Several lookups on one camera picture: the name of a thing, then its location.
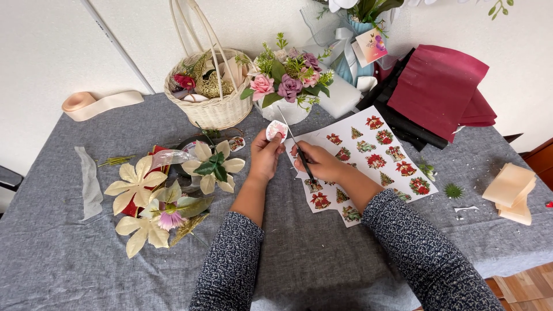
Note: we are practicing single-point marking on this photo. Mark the person's right hand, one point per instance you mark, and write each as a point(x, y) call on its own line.
point(322, 166)

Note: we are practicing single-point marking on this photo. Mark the person's left hand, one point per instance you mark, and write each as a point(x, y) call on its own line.
point(261, 162)

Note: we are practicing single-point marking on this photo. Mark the round cut-out sticker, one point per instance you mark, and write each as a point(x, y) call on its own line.
point(277, 128)

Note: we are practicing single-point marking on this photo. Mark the cream flower with green leaves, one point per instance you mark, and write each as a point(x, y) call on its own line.
point(214, 166)

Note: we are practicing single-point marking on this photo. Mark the christmas sticker sheet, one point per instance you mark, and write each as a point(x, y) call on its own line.
point(380, 147)

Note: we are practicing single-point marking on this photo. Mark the white wicker basket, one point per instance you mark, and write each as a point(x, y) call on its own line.
point(214, 108)

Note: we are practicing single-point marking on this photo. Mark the black ribbon spool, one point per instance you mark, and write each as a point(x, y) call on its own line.
point(186, 144)

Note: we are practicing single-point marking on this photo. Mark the flower arrangement in white pot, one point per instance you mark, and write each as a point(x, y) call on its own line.
point(287, 88)

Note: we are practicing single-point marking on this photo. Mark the sheer clear ribbon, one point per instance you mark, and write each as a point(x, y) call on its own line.
point(170, 157)

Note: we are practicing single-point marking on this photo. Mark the black wrapping paper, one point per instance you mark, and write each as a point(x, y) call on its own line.
point(401, 123)

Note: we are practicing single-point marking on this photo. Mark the gold glitter leaf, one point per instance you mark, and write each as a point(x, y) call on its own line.
point(186, 229)

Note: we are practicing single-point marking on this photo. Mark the grey tablecloth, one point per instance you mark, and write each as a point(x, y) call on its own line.
point(302, 268)

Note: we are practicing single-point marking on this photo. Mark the small green sprig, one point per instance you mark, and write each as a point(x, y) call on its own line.
point(427, 169)

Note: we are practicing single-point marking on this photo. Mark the bouquet with blue wrap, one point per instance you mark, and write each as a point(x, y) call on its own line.
point(350, 64)

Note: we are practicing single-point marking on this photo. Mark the pink artificial daisy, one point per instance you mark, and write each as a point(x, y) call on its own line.
point(170, 218)

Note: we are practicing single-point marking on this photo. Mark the pink gift tag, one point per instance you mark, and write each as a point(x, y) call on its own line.
point(371, 45)

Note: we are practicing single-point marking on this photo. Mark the green spiky flower centre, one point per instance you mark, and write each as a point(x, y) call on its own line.
point(454, 190)

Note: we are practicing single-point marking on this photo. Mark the burgundy wrapping paper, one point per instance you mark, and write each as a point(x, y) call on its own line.
point(436, 86)

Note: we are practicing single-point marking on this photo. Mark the bundle of green stems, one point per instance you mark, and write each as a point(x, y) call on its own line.
point(115, 161)

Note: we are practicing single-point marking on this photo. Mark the white paper scrap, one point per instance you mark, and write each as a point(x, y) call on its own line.
point(465, 208)

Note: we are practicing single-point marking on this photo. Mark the white mesh strip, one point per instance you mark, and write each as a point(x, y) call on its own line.
point(90, 185)

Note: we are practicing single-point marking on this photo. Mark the peach satin ribbon roll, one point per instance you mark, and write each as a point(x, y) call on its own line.
point(93, 105)

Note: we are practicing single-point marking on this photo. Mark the white pipe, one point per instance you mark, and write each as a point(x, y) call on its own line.
point(116, 47)

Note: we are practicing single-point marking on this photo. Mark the folded peach ribbon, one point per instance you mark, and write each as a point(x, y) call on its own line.
point(509, 190)

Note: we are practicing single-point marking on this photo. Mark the brown wooden furniture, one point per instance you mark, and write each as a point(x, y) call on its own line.
point(538, 162)

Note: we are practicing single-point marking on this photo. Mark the green leafy twig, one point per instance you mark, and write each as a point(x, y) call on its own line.
point(499, 7)

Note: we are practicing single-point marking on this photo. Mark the dark chair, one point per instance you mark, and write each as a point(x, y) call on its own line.
point(9, 178)

